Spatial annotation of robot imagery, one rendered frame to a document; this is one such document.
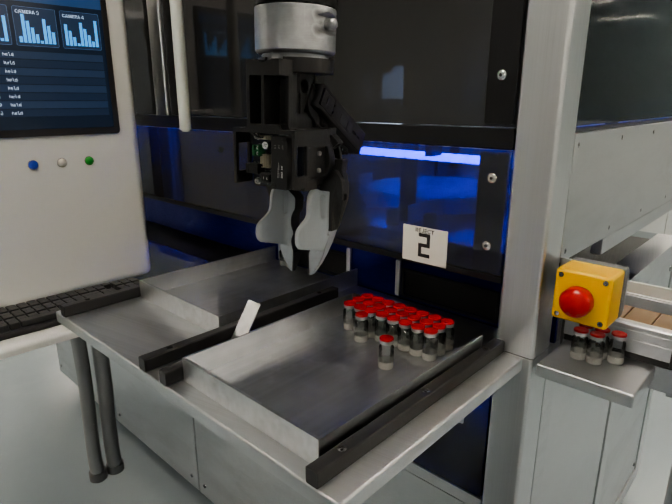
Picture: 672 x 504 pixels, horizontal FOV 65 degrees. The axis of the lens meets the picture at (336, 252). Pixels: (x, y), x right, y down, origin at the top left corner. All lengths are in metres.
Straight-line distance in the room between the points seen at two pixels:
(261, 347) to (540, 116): 0.51
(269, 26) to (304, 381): 0.45
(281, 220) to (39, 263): 0.90
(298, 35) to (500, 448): 0.69
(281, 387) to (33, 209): 0.81
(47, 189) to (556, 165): 1.06
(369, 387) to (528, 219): 0.32
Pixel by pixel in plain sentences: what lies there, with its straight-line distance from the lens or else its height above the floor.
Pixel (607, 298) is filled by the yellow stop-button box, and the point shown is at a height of 1.00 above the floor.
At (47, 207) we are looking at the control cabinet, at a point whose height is 1.01.
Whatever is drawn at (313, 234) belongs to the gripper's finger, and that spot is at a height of 1.12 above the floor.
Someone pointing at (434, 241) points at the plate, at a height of 1.03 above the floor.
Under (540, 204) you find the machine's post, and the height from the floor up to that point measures 1.11.
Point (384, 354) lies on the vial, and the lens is 0.75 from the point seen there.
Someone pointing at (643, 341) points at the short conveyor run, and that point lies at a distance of 0.89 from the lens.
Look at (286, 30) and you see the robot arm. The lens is 0.49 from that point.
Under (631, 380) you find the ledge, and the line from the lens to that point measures 0.84.
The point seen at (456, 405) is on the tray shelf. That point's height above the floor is 0.88.
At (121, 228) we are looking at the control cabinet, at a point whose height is 0.94.
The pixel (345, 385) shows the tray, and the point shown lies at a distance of 0.72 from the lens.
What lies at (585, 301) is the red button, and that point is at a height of 1.00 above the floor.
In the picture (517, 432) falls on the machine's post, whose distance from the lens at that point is 0.90.
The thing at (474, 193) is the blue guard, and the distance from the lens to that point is 0.81.
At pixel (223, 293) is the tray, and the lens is 1.06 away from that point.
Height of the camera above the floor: 1.25
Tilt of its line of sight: 16 degrees down
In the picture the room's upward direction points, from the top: straight up
